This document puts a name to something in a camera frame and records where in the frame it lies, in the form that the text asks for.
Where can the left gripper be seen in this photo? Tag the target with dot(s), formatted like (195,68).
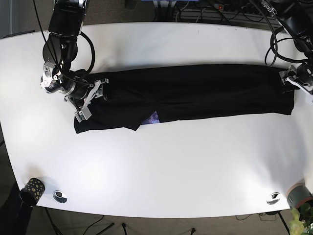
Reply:
(301,77)

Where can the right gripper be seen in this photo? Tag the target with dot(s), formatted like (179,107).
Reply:
(80,97)

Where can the black T-shirt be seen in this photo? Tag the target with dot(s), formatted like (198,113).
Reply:
(186,93)

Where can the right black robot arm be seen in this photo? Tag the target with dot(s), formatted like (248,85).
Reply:
(61,49)

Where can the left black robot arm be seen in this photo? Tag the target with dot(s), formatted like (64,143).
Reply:
(297,23)

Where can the grey plant pot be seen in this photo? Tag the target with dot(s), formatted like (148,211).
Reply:
(298,195)

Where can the left metal table grommet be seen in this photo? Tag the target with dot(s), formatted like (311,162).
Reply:
(59,196)

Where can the metal table grommet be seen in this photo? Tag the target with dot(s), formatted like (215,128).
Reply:
(59,196)
(273,198)

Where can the right metal table grommet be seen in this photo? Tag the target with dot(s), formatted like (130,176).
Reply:
(273,198)

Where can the black floral cup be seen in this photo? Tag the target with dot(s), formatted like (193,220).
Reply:
(32,192)

